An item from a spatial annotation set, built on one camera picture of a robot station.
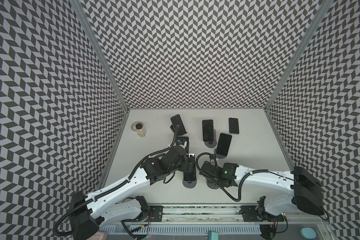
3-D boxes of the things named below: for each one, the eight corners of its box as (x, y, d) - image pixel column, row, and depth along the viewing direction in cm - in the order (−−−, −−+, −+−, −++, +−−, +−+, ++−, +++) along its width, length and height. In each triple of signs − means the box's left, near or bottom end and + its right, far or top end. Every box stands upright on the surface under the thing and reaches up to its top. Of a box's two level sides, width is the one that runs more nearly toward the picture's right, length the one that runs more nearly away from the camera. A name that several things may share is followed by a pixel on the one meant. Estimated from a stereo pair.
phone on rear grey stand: (201, 144, 100) (203, 129, 87) (201, 135, 105) (203, 119, 91) (211, 144, 100) (214, 129, 86) (210, 135, 105) (213, 119, 91)
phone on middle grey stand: (215, 154, 94) (218, 144, 84) (217, 141, 99) (220, 131, 90) (226, 157, 92) (230, 147, 83) (228, 144, 98) (232, 133, 88)
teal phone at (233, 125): (229, 133, 106) (231, 129, 101) (227, 122, 112) (228, 118, 108) (239, 133, 106) (241, 129, 101) (236, 122, 112) (238, 118, 108)
